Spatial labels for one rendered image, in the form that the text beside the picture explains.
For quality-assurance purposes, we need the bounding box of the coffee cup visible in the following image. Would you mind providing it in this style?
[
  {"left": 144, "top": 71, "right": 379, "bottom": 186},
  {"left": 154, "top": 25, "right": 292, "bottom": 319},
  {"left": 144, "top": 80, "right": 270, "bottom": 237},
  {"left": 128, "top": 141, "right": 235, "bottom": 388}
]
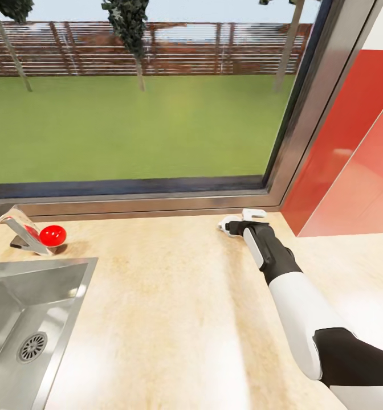
[{"left": 218, "top": 216, "right": 241, "bottom": 237}]

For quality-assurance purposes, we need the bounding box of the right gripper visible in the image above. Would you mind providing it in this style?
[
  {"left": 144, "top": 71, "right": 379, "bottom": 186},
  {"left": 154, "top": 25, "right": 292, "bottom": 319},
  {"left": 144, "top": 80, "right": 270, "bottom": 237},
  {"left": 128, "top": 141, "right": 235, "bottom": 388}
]
[{"left": 226, "top": 220, "right": 248, "bottom": 236}]

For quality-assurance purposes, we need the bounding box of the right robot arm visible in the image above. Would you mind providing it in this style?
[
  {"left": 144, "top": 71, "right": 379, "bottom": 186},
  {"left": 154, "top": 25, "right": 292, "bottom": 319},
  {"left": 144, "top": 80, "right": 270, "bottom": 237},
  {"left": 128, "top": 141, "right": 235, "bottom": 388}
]
[{"left": 226, "top": 209, "right": 383, "bottom": 410}]

